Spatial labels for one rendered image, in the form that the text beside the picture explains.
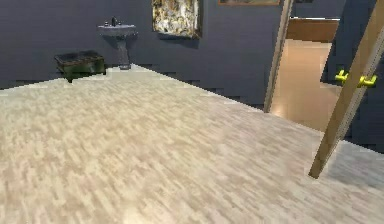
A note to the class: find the gold patterned wall picture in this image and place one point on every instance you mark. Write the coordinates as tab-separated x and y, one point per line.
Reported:
175	16

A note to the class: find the brown framed wall picture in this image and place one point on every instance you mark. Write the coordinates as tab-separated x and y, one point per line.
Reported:
249	2

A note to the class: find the tan wooden room door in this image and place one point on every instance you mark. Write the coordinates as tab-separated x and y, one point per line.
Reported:
348	96

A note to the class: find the grey pedestal sink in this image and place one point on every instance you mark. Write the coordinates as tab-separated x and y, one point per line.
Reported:
117	30

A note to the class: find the brown wooden cabinet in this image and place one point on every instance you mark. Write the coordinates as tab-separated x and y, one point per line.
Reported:
312	30

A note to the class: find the dark green box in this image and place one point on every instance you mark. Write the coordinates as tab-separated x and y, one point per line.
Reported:
80	64

